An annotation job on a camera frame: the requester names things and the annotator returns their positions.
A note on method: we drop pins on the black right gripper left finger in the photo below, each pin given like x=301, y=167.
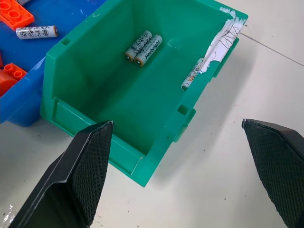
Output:
x=78, y=171

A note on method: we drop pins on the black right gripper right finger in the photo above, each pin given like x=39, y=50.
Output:
x=280, y=161

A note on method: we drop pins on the green plastic storage bin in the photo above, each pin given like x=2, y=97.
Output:
x=133, y=85

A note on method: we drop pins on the orange toy brick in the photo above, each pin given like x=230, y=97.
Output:
x=9, y=76
x=14, y=14

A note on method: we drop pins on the blue plastic storage bin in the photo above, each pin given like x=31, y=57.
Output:
x=26, y=61

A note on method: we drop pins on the white Heybright battery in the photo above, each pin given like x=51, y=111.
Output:
x=192, y=74
x=148, y=50
x=139, y=45
x=36, y=32

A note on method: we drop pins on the torn white paper label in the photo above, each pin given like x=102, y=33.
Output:
x=221, y=45

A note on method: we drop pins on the orange toy brick top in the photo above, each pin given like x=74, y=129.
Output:
x=14, y=14

